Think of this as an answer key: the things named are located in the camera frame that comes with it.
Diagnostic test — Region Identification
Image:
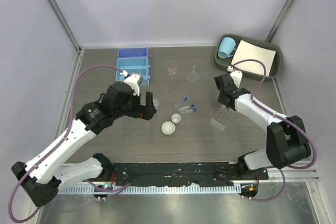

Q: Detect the clear acrylic test tube rack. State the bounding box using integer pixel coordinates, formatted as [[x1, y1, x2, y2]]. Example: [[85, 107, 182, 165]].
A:
[[211, 105, 236, 131]]

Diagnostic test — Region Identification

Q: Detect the blue-capped test tube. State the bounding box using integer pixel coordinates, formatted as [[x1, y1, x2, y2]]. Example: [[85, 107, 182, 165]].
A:
[[178, 104, 194, 111], [174, 97, 187, 108], [180, 108, 197, 113]]

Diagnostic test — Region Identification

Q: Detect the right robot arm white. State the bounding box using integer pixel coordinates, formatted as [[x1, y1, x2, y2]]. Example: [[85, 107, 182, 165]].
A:
[[214, 71, 312, 179]]

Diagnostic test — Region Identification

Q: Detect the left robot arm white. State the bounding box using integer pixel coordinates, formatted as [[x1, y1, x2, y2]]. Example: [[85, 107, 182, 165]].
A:
[[11, 82, 156, 208]]

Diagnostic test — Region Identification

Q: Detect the small clear glass flask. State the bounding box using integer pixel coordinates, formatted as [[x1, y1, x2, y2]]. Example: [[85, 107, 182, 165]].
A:
[[153, 99, 160, 110]]

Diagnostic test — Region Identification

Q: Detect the white ceramic crucible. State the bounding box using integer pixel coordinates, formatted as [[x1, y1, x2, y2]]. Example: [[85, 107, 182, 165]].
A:
[[171, 113, 181, 124]]

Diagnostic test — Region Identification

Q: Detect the translucent plastic funnel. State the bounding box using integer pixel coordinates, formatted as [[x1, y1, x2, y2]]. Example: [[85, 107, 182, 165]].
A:
[[186, 66, 199, 82]]

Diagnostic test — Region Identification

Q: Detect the blue three-compartment organizer bin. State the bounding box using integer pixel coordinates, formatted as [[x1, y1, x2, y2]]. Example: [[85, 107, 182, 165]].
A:
[[117, 47, 151, 87]]

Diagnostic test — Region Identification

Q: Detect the light blue mug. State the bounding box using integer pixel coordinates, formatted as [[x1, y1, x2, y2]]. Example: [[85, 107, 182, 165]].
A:
[[217, 37, 236, 59]]

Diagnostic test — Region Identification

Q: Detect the white paper sheet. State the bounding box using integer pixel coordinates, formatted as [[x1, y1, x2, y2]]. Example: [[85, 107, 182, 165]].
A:
[[231, 40, 276, 76]]

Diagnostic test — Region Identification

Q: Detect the clear glass beaker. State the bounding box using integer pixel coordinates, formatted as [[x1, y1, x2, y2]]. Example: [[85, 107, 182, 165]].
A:
[[166, 61, 177, 76]]

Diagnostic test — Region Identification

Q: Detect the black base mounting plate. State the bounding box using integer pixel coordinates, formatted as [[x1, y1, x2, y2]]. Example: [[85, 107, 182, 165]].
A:
[[81, 161, 270, 187]]

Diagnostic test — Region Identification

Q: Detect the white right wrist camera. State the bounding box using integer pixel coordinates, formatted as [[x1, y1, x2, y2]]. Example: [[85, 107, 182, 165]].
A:
[[227, 66, 243, 88]]

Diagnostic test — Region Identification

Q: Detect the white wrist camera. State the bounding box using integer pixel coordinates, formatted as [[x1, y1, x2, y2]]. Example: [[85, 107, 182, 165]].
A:
[[120, 70, 143, 97], [227, 66, 243, 88]]

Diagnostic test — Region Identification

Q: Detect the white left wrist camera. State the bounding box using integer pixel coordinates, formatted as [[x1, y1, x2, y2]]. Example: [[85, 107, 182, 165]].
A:
[[120, 70, 143, 97]]

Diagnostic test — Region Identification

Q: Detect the white slotted cable duct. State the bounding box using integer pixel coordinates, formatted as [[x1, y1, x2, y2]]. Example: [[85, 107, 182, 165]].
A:
[[58, 183, 241, 195]]

